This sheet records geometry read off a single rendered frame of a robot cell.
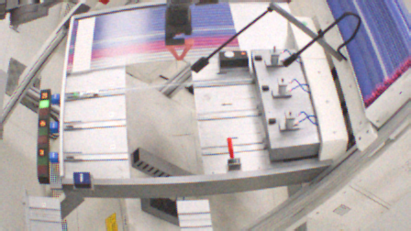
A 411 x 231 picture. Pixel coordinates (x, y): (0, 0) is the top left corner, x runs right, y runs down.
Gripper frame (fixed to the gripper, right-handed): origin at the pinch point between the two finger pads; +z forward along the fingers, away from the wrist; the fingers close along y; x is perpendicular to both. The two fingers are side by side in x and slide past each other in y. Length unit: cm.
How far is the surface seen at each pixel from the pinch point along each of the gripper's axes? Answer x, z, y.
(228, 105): -11.3, 14.4, -8.6
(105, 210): 26, 50, -16
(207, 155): -4.9, 14.1, -23.8
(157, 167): 8.3, 45.8, -1.7
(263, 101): -19.4, 8.5, -13.2
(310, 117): -31.1, 8.6, -19.6
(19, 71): 75, 75, 79
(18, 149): 72, 78, 34
